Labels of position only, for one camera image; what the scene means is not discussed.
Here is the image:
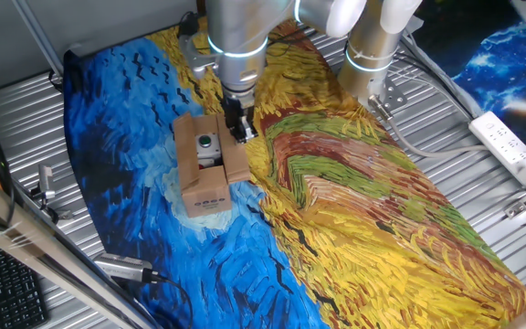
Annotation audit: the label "black keyboard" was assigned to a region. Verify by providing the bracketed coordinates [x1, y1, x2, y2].
[0, 240, 50, 329]

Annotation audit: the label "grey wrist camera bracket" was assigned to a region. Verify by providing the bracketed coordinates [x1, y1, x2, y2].
[177, 11, 222, 81]

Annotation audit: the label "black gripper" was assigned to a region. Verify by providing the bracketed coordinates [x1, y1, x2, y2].
[220, 89, 260, 145]

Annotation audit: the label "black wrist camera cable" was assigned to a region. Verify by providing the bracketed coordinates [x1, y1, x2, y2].
[262, 25, 320, 59]

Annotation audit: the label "grey diagonal rail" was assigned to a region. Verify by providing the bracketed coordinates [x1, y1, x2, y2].
[10, 0, 67, 79]

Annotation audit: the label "silver ridged camera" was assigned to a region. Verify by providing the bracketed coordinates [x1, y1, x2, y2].
[92, 252, 163, 285]

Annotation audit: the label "white power strip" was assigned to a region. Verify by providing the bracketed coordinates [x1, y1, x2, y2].
[468, 111, 526, 188]

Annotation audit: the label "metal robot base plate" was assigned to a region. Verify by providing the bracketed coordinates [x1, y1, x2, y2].
[366, 75, 409, 121]

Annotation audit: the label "Van Gogh wheatfield print cloth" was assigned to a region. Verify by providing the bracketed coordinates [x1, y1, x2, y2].
[63, 17, 526, 329]

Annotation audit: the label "aluminium frame bar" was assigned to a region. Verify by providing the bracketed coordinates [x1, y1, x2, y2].
[0, 162, 157, 329]

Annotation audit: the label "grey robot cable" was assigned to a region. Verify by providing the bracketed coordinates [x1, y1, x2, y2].
[367, 94, 490, 160]

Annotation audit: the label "white push-button switch box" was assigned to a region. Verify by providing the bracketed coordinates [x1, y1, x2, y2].
[194, 131, 225, 170]

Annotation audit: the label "brown cardboard box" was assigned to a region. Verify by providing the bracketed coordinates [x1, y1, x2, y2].
[173, 111, 251, 219]

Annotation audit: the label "black robot power cables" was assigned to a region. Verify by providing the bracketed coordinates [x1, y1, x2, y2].
[394, 31, 483, 121]

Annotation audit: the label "blue space print cloth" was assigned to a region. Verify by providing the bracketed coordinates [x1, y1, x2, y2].
[411, 0, 526, 154]

